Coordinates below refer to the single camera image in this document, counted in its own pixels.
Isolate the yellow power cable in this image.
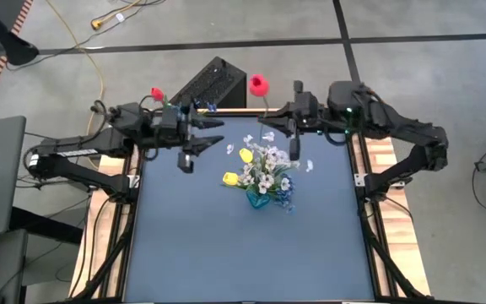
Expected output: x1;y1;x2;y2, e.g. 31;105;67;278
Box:
44;0;143;143

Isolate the blue-grey table mat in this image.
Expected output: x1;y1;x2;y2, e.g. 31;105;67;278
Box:
123;116;375;303

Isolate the teal cut glass vase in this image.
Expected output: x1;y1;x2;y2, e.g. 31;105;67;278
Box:
246;187;272;210

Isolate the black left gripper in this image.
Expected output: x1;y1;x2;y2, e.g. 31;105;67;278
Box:
149;100;226;175

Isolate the grey side desk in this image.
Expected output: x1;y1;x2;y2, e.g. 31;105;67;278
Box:
0;116;28;242

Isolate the grey cabinet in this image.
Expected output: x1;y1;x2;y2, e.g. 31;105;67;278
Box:
0;227;30;304

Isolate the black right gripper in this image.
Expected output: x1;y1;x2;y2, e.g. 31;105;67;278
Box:
257;79;325;162

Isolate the yellow artificial tulip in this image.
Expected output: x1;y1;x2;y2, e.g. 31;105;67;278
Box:
221;171;240;187
238;147;255;165

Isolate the red artificial tulip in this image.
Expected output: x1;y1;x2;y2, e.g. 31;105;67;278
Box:
149;86;171;109
249;73;272;128

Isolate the black desk foot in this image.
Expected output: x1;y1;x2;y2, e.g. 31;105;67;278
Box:
9;205;84;246

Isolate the black perforated computer tower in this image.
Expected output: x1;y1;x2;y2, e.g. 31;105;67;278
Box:
169;56;248;110

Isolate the white artificial flower bunch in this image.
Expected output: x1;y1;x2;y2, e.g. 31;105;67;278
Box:
224;131;316;196

